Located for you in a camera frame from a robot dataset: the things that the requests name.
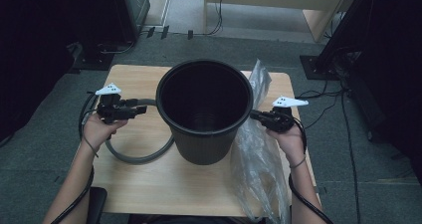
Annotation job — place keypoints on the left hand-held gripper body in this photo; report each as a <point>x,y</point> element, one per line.
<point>111,109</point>

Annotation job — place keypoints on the grey tape piece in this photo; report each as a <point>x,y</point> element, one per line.
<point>320,189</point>

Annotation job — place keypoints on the black metal stand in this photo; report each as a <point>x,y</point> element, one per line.
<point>318,68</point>

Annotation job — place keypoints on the dark grey trash bin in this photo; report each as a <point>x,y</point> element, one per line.
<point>205,147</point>

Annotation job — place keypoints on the person's right hand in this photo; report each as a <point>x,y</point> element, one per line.
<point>292,144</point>

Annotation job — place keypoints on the black stand base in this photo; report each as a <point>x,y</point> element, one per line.
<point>93,61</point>

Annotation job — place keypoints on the black floor tape strip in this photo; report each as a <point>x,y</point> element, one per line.
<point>190,35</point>
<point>165,32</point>
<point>151,32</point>

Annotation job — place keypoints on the thin grey wrist band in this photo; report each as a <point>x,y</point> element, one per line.
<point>297,164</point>
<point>89,146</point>

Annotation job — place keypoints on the clear plastic bag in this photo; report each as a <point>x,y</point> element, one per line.
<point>255,171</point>

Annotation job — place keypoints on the black chair armrest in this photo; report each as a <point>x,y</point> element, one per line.
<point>97,204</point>

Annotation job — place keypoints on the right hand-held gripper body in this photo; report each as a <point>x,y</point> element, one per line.
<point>280,119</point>

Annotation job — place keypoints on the person's left hand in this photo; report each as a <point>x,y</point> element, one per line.
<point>98,132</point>

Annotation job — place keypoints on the dark curtain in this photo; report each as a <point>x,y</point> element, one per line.
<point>26,51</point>
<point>398,84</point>

